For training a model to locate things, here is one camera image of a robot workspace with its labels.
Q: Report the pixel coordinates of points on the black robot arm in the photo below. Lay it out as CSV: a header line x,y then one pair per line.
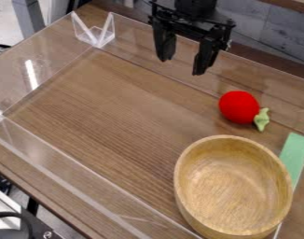
x,y
195,20

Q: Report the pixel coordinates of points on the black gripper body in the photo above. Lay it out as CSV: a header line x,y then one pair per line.
x,y
191,18

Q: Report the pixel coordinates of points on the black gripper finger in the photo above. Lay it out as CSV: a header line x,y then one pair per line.
x,y
211,45
166,40

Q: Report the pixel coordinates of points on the green tape strip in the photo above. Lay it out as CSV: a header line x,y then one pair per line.
x,y
293,156

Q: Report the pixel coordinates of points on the clear acrylic enclosure wall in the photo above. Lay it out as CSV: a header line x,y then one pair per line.
x,y
98,119

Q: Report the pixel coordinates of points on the black metal bracket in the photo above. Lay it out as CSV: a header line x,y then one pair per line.
x,y
37,228

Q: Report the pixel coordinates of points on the wooden bowl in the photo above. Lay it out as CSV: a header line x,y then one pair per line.
x,y
233,188

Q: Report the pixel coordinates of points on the red plush fruit green stem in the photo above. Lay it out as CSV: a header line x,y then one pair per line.
x,y
241,108

